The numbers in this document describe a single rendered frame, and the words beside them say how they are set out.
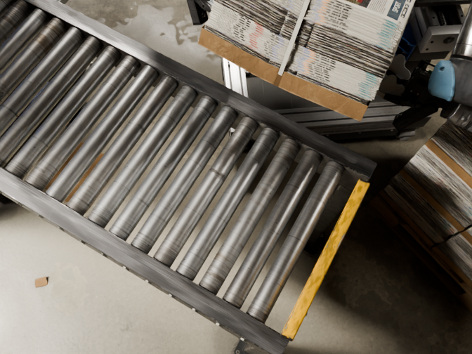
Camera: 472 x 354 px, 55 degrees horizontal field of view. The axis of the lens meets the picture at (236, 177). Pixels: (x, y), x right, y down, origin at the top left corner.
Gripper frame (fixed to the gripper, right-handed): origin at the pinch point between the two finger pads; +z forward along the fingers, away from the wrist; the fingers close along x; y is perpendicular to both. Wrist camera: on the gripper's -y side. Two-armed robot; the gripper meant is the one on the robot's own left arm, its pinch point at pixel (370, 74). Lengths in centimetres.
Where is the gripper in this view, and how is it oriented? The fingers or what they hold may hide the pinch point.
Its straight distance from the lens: 116.8
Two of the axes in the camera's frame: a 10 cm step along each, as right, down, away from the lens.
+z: -8.7, -4.7, 1.6
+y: 2.1, -6.3, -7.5
